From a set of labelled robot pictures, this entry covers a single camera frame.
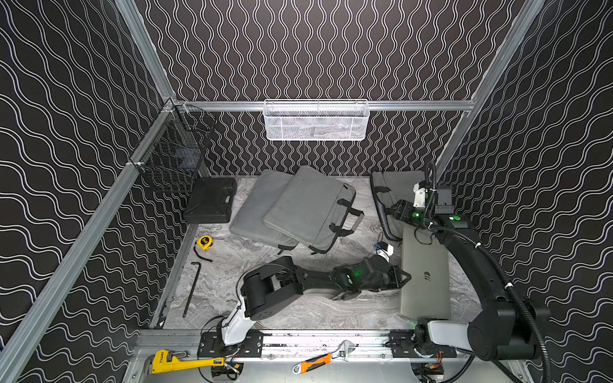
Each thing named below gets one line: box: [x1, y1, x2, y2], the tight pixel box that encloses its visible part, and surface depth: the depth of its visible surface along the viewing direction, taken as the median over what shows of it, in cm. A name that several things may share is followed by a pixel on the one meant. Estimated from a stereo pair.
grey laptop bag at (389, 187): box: [370, 169, 426, 241], surface depth 115 cm
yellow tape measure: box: [194, 235, 214, 251], surface depth 97 cm
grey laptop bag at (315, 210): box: [263, 165, 365, 255], surface depth 105 cm
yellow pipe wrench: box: [151, 349, 226, 375], surface depth 72 cm
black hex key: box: [181, 261, 202, 319], surface depth 88 cm
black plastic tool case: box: [183, 177, 238, 224], surface depth 108 cm
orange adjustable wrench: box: [292, 339, 356, 375], surface depth 73 cm
